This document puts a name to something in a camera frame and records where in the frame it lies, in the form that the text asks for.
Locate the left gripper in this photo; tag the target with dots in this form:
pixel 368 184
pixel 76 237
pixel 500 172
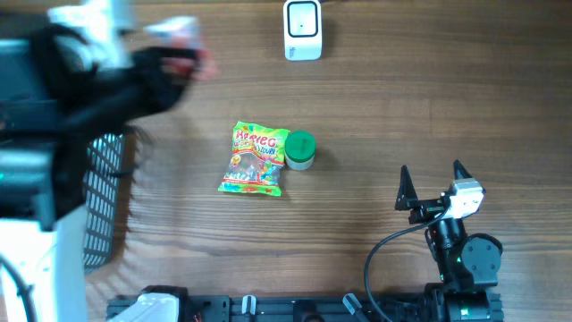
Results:
pixel 158 84

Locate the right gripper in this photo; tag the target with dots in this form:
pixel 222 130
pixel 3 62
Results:
pixel 407 199

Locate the Haribo gummy candy bag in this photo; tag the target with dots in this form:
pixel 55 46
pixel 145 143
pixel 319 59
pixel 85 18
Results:
pixel 257 158

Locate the green lid jar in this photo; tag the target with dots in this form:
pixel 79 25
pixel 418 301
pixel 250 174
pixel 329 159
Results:
pixel 300 149

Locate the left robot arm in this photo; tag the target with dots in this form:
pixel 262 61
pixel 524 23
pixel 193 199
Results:
pixel 44 159

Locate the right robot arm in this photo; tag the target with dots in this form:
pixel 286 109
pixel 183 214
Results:
pixel 468 263

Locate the white barcode scanner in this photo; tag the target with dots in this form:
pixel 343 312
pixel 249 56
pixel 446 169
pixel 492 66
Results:
pixel 302 30

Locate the grey plastic mesh basket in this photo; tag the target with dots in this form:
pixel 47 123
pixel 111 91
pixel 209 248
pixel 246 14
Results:
pixel 103 192

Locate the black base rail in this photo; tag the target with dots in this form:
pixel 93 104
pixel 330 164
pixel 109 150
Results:
pixel 166 303

